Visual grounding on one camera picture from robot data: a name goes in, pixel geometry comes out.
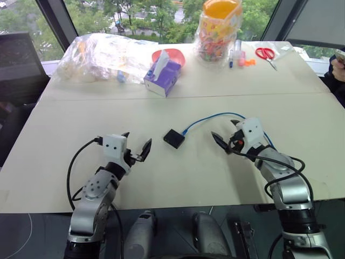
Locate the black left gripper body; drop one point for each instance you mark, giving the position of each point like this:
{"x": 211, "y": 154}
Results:
{"x": 131, "y": 158}

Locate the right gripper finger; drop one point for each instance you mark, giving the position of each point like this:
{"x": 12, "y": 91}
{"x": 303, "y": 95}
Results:
{"x": 235, "y": 122}
{"x": 221, "y": 141}

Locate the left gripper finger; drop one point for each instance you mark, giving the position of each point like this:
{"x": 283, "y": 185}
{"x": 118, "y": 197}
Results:
{"x": 146, "y": 149}
{"x": 125, "y": 134}

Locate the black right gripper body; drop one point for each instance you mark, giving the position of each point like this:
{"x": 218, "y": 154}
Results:
{"x": 237, "y": 141}

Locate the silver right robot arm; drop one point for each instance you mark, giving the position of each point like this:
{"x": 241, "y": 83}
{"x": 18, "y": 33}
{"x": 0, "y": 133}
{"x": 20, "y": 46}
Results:
{"x": 291, "y": 189}

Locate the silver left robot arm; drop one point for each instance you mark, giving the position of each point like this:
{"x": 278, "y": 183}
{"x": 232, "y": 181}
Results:
{"x": 91, "y": 194}

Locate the small black box device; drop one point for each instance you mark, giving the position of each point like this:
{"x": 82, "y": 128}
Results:
{"x": 174, "y": 138}

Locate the small orange plastic toy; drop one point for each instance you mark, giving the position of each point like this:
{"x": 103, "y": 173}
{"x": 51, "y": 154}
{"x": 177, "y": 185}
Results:
{"x": 250, "y": 62}

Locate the blue pen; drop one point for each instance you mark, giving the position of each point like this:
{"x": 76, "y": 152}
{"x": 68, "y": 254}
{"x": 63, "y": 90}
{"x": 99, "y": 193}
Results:
{"x": 231, "y": 59}

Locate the purple tissue box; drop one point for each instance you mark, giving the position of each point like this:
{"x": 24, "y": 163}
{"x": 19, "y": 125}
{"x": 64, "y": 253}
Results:
{"x": 163, "y": 78}

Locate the clear tube with pink base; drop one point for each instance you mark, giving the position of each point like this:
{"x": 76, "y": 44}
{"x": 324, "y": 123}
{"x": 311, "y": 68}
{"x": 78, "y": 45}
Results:
{"x": 239, "y": 52}

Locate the dark rounded grey shape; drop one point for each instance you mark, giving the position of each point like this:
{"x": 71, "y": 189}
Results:
{"x": 208, "y": 234}
{"x": 140, "y": 234}

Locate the large clear plastic bag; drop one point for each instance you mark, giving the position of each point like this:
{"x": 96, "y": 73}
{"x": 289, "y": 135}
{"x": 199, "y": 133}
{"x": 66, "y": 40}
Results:
{"x": 94, "y": 58}

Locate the bag of colourful items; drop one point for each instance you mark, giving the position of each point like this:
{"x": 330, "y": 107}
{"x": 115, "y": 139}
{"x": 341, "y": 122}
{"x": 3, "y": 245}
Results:
{"x": 217, "y": 35}

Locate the pink plastic bowl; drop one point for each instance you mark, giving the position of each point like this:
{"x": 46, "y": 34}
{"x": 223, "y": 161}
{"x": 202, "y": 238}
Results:
{"x": 176, "y": 55}

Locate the seated person in dark clothes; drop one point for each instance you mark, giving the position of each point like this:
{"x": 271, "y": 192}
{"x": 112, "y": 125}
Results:
{"x": 337, "y": 81}

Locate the black equipment case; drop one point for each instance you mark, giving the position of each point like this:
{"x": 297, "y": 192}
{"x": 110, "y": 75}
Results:
{"x": 19, "y": 67}

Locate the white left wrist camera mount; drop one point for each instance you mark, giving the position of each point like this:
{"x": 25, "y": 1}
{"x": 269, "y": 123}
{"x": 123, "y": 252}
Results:
{"x": 114, "y": 147}

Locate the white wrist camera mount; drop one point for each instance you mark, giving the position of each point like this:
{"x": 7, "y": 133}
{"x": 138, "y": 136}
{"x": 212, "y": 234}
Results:
{"x": 114, "y": 147}
{"x": 252, "y": 132}

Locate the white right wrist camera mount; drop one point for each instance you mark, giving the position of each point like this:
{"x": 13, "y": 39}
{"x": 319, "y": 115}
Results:
{"x": 252, "y": 132}

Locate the black flat bracket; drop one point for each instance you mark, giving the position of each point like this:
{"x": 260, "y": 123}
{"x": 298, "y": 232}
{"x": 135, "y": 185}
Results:
{"x": 244, "y": 237}

